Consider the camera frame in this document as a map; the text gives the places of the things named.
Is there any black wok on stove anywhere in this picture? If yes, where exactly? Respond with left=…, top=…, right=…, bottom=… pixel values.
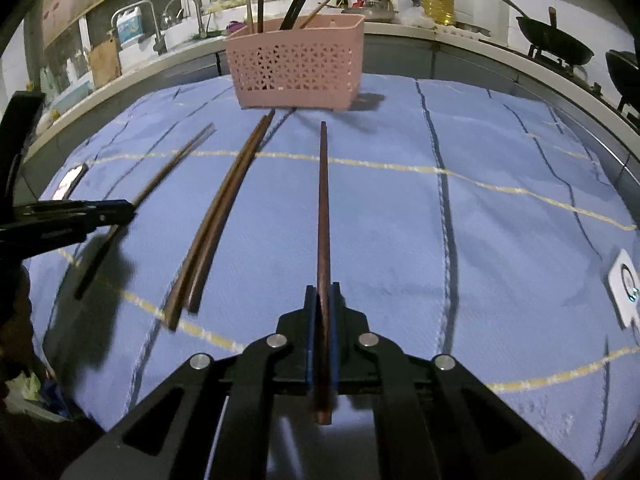
left=500, top=0, right=594, bottom=67

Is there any blue striped cloth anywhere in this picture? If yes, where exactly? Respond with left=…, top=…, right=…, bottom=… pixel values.
left=29, top=75, right=639, bottom=476

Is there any light wooden chopstick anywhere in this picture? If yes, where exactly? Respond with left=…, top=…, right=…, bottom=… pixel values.
left=74, top=122, right=215, bottom=300

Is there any blue detergent jug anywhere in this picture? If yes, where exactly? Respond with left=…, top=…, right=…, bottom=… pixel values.
left=116, top=6, right=143, bottom=48

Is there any white timer device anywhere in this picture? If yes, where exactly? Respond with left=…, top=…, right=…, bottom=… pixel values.
left=606, top=249, right=639, bottom=328

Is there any stainless steel bowl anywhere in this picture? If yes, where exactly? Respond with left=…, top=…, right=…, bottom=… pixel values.
left=341, top=6, right=396, bottom=23

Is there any smartphone with lit screen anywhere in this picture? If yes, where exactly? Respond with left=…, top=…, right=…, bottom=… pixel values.
left=51, top=162, right=89, bottom=200

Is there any pink perforated plastic basket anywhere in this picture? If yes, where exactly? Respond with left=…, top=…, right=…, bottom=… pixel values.
left=224, top=13, right=364, bottom=110

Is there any black pot with lid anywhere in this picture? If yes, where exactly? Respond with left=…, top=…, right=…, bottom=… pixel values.
left=605, top=50, right=639, bottom=110

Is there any wooden cutting board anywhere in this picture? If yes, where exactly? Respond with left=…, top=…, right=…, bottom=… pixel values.
left=88, top=38, right=122, bottom=89

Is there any dark brown chopstick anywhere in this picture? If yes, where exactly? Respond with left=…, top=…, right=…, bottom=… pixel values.
left=314, top=122, right=332, bottom=426

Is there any chrome kitchen faucet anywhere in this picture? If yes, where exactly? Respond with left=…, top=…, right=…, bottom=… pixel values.
left=111, top=0, right=167, bottom=54

